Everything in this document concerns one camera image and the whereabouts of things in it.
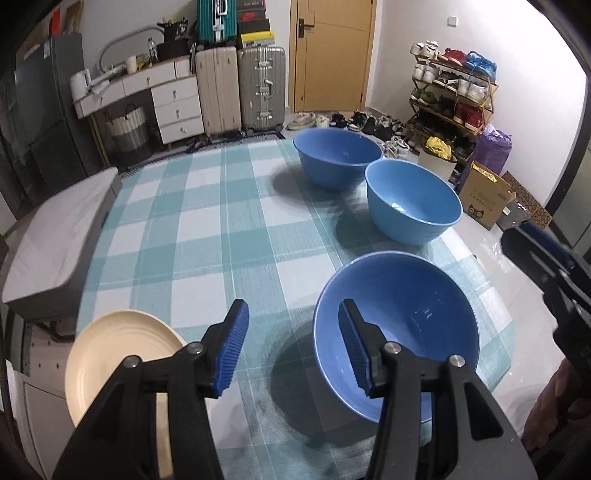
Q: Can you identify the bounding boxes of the beige suitcase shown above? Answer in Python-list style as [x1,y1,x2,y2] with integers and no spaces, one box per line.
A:
[195,45,242,137]

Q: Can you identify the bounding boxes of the dark blue bowl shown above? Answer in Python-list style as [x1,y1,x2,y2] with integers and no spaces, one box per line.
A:
[293,128,384,191]
[312,250,491,424]

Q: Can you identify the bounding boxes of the cardboard box with cat print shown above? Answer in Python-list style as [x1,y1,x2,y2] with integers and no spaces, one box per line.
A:
[459,161,517,230]

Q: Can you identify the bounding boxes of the yellow bag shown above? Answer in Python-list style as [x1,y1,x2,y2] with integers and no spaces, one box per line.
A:
[424,136,453,160]

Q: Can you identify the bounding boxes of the teal suitcase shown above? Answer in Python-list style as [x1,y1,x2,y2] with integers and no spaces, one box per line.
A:
[196,0,238,44]

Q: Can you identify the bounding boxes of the white drawer unit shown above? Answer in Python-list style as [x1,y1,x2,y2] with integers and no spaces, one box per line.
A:
[151,76,205,145]

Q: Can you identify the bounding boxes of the grey fridge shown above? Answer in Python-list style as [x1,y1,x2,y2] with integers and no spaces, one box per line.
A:
[14,34,100,185]

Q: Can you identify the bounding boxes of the teal checked tablecloth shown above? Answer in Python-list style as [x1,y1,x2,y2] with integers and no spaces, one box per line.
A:
[76,138,513,480]

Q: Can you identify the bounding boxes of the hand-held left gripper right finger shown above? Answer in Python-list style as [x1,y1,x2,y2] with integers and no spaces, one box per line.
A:
[338,299,539,480]

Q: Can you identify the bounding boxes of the light blue bowl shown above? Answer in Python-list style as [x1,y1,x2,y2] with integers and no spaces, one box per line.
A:
[365,160,463,246]

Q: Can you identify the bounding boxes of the purple bag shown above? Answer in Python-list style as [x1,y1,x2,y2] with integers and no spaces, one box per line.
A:
[473,124,513,174]

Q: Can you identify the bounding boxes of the wooden door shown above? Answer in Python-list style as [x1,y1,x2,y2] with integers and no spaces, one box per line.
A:
[290,0,377,113]

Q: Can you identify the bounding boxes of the silver suitcase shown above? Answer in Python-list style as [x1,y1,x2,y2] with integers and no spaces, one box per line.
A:
[238,45,287,136]

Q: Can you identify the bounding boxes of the pile of shoes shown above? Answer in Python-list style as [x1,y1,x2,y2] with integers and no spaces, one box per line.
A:
[286,110,426,160]

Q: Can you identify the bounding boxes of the white kettle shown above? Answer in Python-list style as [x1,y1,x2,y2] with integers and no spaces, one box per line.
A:
[70,71,93,100]

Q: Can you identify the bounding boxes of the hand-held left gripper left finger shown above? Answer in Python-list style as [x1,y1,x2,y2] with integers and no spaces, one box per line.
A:
[52,299,250,480]

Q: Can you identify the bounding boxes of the shoe rack with shoes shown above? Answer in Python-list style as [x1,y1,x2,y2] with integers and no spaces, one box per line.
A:
[409,41,499,139]

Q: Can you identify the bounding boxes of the oval mirror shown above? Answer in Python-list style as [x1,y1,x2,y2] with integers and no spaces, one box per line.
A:
[98,25,162,75]

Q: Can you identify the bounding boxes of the tall cardboard box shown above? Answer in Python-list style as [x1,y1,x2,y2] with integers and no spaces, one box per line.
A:
[60,0,84,35]

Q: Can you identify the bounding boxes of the black printed bag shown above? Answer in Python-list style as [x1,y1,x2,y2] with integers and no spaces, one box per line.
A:
[157,18,195,61]

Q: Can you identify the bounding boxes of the person's right hand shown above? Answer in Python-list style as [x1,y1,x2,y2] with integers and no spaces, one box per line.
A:
[524,357,591,453]

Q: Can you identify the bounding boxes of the cream plate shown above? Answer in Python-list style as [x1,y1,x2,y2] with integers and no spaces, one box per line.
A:
[65,310,190,480]

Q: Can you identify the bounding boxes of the white dressing table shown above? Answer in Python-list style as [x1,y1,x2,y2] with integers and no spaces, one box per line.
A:
[74,55,199,153]

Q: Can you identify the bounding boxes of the stack of shoe boxes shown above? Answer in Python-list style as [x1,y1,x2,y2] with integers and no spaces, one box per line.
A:
[236,0,277,49]

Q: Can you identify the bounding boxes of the woven laundry basket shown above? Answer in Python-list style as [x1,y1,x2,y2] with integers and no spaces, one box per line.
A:
[106,105,152,155]

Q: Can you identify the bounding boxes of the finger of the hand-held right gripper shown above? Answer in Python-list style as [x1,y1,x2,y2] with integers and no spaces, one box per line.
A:
[501,228,578,296]
[522,222,580,268]

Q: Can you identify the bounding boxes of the beige trash bin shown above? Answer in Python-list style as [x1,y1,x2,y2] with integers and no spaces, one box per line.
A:
[418,150,460,185]

